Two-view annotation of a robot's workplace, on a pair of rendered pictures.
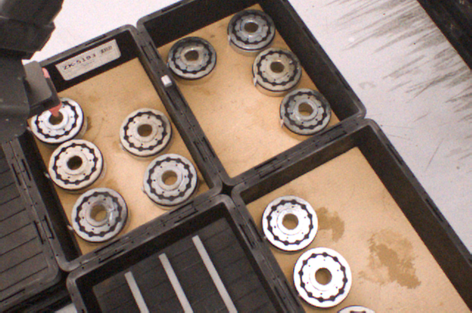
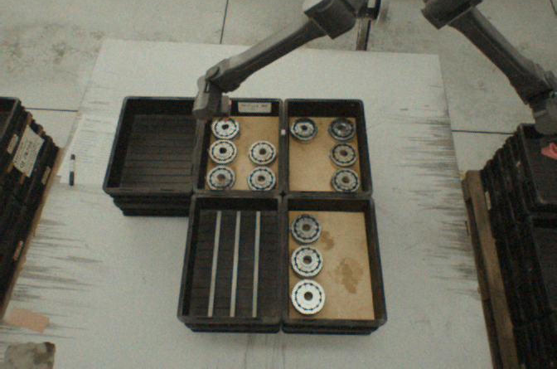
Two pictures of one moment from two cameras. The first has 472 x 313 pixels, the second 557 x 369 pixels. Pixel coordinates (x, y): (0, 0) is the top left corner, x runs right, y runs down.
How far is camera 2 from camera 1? 0.61 m
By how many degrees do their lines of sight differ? 15
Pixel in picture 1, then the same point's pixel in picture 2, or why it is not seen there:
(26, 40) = (228, 86)
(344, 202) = (341, 235)
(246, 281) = (270, 245)
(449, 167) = (418, 256)
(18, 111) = (211, 110)
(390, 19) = (433, 162)
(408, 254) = (358, 276)
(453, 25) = (498, 192)
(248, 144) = (308, 183)
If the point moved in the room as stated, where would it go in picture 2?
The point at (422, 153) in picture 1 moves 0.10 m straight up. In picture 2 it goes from (407, 240) to (415, 231)
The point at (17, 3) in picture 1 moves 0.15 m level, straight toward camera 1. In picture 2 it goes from (230, 72) to (233, 118)
